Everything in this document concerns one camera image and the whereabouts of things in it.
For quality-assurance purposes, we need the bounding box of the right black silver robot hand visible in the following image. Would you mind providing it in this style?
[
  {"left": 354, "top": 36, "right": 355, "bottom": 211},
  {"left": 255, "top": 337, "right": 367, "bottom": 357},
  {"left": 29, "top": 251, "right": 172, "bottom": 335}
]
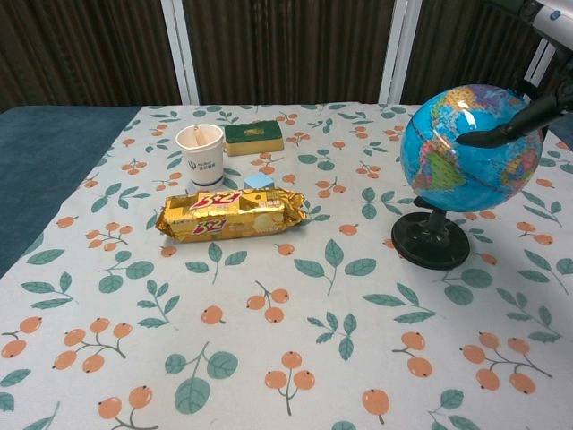
[{"left": 456, "top": 44, "right": 573, "bottom": 148}]

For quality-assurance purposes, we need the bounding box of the blue desk globe black stand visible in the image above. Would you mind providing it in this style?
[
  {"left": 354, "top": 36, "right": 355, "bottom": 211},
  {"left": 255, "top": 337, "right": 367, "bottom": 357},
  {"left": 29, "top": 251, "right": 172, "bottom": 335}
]
[{"left": 391, "top": 83, "right": 544, "bottom": 271}]

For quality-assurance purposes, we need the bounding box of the light blue cube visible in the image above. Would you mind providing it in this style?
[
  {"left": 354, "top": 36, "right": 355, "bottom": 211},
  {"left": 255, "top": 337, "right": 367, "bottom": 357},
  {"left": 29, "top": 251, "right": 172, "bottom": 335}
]
[{"left": 243, "top": 173, "right": 275, "bottom": 192}]

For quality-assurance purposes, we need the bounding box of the gold biscuit pack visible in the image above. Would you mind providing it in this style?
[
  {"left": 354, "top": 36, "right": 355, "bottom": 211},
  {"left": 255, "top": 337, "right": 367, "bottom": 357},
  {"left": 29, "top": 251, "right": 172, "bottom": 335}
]
[{"left": 155, "top": 187, "right": 309, "bottom": 245}]

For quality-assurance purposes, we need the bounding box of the floral leaf fruit tablecloth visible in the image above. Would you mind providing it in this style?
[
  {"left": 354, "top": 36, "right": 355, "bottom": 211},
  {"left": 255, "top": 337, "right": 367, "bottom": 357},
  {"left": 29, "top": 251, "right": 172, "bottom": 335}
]
[{"left": 0, "top": 102, "right": 573, "bottom": 430}]

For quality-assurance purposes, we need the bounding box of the white paper cup blue logo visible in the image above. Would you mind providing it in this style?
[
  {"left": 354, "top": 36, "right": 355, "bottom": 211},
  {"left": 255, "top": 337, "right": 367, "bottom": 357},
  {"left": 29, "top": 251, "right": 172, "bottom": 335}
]
[{"left": 175, "top": 123, "right": 226, "bottom": 189}]

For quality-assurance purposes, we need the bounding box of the blue felt table cover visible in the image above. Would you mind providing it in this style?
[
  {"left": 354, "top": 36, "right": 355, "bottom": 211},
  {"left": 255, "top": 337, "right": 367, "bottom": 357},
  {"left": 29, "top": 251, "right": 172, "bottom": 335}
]
[{"left": 0, "top": 106, "right": 142, "bottom": 280}]

